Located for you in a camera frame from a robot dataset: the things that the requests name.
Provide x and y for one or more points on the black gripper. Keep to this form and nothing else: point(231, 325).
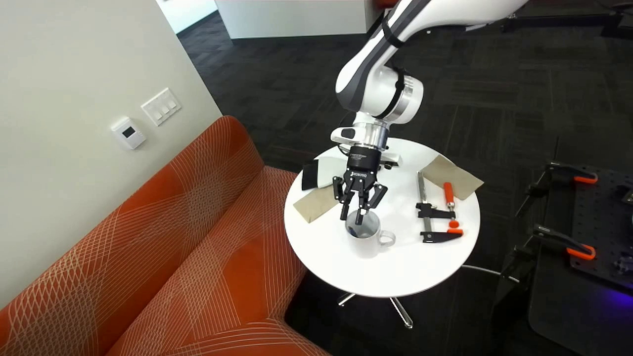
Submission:
point(365, 161)

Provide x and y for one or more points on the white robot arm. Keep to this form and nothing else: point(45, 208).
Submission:
point(377, 91)

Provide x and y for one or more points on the white mug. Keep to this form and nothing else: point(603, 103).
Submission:
point(367, 248)

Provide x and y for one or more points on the small bar clamp orange knob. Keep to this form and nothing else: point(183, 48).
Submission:
point(437, 236)

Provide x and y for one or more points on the white round table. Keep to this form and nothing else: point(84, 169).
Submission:
point(397, 273)

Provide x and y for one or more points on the grey cloth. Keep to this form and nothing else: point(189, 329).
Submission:
point(462, 178)

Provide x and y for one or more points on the chrome table base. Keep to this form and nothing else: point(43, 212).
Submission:
point(403, 313)

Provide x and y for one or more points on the orange patterned sofa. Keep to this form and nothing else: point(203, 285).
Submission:
point(166, 264)

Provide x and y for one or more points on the large black clamp orange tip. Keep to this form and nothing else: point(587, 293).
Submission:
point(581, 252)
point(587, 178)

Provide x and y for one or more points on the white light switch plate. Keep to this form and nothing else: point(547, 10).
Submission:
point(162, 107)

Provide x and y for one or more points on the white wall thermostat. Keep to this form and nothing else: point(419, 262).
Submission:
point(130, 133)

